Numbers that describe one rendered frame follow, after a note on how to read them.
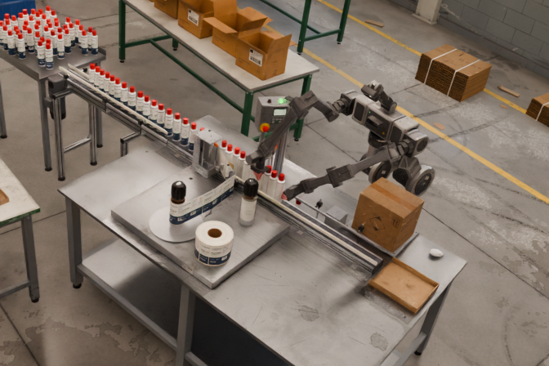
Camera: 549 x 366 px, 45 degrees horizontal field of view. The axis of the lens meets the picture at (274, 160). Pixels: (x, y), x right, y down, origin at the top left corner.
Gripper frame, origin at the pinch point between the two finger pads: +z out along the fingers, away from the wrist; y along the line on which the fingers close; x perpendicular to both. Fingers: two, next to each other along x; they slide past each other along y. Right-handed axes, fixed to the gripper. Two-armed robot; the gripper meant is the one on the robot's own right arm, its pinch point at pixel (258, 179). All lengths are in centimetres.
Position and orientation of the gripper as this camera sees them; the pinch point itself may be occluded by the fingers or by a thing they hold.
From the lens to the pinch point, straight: 396.4
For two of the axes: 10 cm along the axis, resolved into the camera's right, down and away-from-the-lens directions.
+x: 6.3, -3.8, 6.8
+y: 7.7, 4.3, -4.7
